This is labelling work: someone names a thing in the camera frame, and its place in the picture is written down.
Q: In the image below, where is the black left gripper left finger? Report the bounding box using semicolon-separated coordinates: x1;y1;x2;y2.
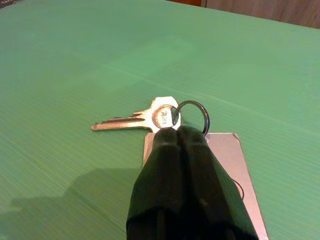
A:
125;126;187;240

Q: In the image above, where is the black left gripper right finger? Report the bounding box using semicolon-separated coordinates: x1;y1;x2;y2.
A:
177;124;260;240

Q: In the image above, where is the silver metal tag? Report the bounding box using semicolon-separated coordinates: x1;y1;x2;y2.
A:
143;131;270;240

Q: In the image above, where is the silver house key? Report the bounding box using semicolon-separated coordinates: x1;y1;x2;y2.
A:
91;96;181;133

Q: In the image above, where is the dark metal key ring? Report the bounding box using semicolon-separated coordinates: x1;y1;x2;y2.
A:
171;99;211;138

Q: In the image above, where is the green table board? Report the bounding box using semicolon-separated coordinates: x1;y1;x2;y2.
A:
0;0;320;240

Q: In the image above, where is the thin black cord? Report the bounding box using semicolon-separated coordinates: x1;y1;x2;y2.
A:
231;178;245;198

